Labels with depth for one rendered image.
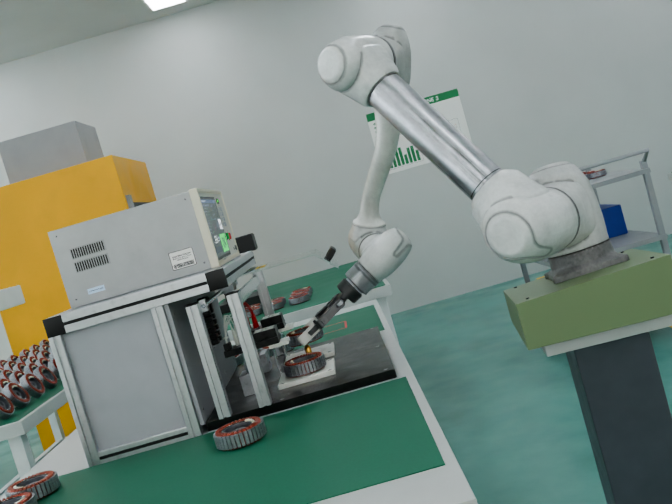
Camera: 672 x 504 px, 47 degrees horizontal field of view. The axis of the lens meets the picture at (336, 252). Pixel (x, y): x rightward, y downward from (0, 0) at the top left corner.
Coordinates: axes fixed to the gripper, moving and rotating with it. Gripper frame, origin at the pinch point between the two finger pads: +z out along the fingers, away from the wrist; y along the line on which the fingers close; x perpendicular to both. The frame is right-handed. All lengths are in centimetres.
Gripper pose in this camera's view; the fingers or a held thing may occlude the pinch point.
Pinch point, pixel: (305, 334)
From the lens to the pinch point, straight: 227.6
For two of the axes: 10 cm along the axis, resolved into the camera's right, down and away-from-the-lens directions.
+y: -0.2, -0.6, 10.0
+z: -7.1, 7.1, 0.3
